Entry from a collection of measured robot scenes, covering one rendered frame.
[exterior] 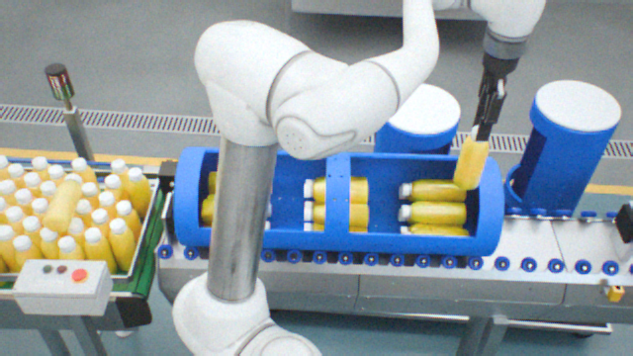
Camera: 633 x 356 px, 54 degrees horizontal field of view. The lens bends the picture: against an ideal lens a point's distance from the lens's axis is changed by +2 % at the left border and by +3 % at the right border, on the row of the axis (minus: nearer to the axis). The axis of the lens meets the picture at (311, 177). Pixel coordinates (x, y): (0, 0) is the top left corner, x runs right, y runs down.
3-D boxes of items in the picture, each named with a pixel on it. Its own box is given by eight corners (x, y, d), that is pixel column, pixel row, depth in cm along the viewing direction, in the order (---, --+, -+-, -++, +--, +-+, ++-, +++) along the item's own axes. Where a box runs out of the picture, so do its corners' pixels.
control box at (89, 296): (103, 315, 157) (94, 293, 150) (24, 314, 157) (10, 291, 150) (114, 283, 164) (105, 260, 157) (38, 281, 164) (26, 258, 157)
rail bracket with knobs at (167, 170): (182, 202, 199) (178, 180, 191) (160, 201, 199) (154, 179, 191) (187, 180, 205) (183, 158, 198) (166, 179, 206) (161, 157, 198)
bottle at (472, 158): (451, 188, 157) (464, 141, 145) (453, 171, 162) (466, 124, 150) (478, 193, 156) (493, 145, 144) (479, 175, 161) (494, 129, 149)
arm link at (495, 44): (527, 14, 129) (520, 39, 133) (484, 14, 129) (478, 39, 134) (537, 39, 123) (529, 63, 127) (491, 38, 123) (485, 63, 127)
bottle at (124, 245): (136, 250, 184) (126, 215, 173) (143, 266, 180) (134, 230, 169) (115, 259, 182) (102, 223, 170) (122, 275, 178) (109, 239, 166)
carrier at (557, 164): (526, 227, 291) (470, 238, 286) (590, 77, 229) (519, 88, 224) (558, 276, 272) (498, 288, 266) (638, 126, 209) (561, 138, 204)
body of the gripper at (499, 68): (525, 61, 127) (513, 97, 134) (516, 39, 133) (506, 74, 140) (489, 61, 127) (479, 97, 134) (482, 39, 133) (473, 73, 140)
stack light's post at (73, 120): (137, 302, 276) (73, 113, 198) (129, 302, 276) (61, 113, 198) (139, 294, 279) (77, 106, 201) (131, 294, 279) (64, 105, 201)
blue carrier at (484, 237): (487, 276, 174) (512, 214, 153) (182, 265, 175) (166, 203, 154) (471, 200, 193) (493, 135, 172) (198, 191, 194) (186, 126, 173)
